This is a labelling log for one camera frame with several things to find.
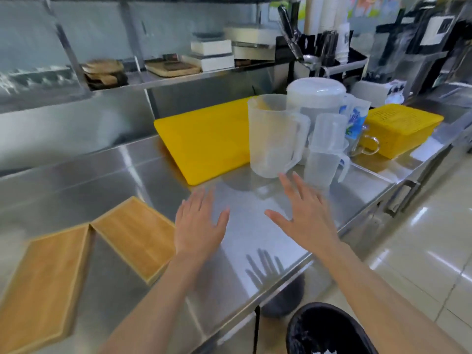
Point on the white tissue pack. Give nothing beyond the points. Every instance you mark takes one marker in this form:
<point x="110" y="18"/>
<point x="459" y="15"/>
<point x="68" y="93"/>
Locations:
<point x="379" y="92"/>

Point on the yellow plastic cutting board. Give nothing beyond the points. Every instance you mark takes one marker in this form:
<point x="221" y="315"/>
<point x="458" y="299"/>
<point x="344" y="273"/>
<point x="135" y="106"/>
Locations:
<point x="206" y="140"/>

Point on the wooden tray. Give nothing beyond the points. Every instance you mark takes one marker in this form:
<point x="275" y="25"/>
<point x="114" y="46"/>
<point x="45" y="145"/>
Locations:
<point x="136" y="237"/>
<point x="40" y="287"/>

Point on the black counter machine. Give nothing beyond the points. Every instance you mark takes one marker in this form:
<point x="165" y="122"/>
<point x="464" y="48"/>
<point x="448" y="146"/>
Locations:
<point x="409" y="44"/>

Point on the person's right middle finger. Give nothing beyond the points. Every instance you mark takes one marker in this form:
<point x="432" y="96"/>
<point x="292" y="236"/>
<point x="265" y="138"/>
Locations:
<point x="301" y="187"/>

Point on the black waste bin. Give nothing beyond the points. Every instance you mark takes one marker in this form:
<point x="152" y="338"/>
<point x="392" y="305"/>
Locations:
<point x="324" y="331"/>

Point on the black utensil holder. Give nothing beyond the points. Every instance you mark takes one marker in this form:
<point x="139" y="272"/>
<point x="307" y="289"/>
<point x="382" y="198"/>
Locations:
<point x="332" y="51"/>

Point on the person's left forearm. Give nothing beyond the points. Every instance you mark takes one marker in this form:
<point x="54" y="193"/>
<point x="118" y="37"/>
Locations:
<point x="162" y="305"/>

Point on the person's left hand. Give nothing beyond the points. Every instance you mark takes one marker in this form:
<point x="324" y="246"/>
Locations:
<point x="195" y="232"/>

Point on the large white flat box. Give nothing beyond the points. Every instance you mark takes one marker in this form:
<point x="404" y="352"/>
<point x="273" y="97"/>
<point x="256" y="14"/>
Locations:
<point x="252" y="34"/>

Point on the small clear measuring cup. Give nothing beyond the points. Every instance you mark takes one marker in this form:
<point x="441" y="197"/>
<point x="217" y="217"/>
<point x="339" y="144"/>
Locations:
<point x="322" y="167"/>

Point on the white lidded plastic pitcher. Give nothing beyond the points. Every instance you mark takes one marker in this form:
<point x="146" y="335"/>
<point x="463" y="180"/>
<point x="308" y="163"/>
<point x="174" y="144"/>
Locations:
<point x="317" y="97"/>

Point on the rectangular wooden board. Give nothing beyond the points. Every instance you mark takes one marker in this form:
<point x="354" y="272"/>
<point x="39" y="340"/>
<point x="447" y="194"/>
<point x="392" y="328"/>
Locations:
<point x="172" y="68"/>

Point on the large clear measuring jug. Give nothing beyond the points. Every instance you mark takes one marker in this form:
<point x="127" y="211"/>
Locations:
<point x="271" y="136"/>

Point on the blue and white carton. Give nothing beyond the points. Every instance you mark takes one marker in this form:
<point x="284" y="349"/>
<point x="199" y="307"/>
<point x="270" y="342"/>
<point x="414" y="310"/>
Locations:
<point x="357" y="119"/>

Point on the stack of round wooden coasters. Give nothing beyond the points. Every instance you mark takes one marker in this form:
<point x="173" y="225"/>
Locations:
<point x="104" y="72"/>

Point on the metal ladle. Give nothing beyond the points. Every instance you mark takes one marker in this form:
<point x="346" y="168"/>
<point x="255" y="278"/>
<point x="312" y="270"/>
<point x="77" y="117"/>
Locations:
<point x="293" y="36"/>

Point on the person's right thumb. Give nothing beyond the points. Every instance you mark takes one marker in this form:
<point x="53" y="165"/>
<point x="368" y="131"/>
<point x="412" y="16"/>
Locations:
<point x="277" y="216"/>

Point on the person's left thumb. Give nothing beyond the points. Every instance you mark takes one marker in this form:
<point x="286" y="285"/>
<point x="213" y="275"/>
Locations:
<point x="222" y="221"/>

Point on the person's right forearm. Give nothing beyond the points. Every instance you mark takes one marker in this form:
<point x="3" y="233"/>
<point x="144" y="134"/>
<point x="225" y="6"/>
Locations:
<point x="376" y="305"/>

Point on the stainless steel shelf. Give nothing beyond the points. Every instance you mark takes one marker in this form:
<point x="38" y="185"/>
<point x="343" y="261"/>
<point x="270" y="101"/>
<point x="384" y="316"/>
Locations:
<point x="177" y="79"/>

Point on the yellow lidded plastic basket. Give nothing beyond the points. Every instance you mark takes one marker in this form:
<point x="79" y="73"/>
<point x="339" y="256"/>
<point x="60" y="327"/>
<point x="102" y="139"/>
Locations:
<point x="402" y="128"/>

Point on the stack of white paper cups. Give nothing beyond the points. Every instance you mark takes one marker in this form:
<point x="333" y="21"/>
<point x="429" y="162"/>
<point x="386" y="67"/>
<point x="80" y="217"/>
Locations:
<point x="332" y="22"/>

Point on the person's right hand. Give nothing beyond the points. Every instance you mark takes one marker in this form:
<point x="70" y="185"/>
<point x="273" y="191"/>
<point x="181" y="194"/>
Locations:
<point x="308" y="223"/>

